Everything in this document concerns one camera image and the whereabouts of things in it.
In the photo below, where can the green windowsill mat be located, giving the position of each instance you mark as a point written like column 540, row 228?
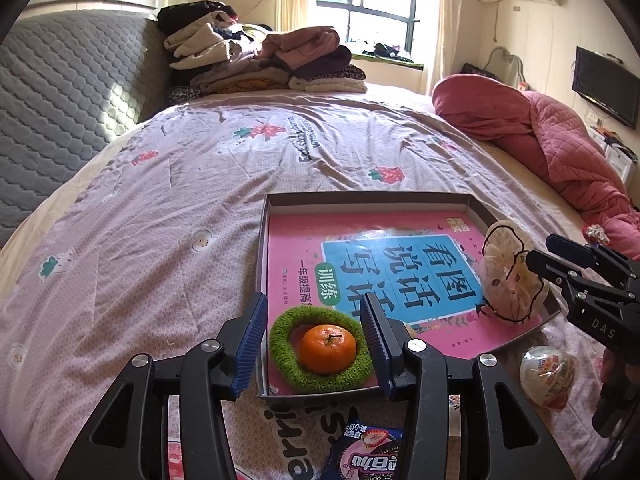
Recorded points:
column 410, row 64

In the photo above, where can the red and white surprise egg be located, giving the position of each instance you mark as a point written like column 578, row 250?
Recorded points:
column 545, row 375

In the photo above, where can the pink quilt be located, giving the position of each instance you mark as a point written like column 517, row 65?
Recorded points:
column 540, row 135

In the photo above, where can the strawberry printed blanket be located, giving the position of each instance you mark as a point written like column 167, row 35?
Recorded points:
column 175, row 185

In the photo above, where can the person's right hand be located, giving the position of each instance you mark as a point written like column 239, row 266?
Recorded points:
column 609, row 367

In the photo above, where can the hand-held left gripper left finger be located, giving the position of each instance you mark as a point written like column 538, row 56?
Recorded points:
column 250, row 340

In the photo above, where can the black garment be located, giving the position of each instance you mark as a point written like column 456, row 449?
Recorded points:
column 190, row 16

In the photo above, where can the white air conditioner pipe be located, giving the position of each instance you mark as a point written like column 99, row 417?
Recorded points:
column 495, row 20

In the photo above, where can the beige jacket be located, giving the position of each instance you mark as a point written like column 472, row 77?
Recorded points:
column 200, row 47

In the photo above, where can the dark purple garment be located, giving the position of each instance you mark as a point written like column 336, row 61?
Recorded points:
column 330, row 66

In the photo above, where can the grey quilted headboard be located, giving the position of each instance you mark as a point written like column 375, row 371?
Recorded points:
column 65, row 90

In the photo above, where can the grey cardboard box tray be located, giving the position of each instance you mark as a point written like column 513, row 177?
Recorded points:
column 370, row 201

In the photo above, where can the green fuzzy scrunchie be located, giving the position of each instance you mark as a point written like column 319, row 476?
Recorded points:
column 285, row 355

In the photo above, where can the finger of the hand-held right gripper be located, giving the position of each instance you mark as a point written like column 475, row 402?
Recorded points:
column 545, row 262
column 565, row 245

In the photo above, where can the black flat television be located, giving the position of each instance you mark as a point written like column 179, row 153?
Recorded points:
column 605, row 85

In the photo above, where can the leopard print cloth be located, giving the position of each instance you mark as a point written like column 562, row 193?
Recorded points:
column 182, row 95

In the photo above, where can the dark clothes on windowsill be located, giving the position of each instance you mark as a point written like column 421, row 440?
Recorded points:
column 387, row 51

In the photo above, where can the cream frilly scrunchie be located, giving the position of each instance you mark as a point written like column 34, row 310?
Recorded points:
column 500, row 285

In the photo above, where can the red and white candy wrapper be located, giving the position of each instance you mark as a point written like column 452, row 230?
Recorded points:
column 595, row 235

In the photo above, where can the black bag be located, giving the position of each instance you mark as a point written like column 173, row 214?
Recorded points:
column 475, row 71

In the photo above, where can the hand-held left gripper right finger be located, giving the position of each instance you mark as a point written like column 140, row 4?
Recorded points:
column 375, row 345

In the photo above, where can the blue cookie packet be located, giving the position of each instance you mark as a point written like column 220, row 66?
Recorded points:
column 360, row 455

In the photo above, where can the cream folded cloth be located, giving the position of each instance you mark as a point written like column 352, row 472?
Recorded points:
column 330, row 85

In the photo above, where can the pink and blue book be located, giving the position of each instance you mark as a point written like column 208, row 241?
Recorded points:
column 300, row 240

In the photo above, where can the white cabinet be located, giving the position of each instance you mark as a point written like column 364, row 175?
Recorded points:
column 615, row 152

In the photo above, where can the pink fleece garment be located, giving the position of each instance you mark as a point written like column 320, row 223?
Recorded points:
column 305, row 45

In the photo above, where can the orange mandarin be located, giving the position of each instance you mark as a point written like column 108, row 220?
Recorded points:
column 327, row 350

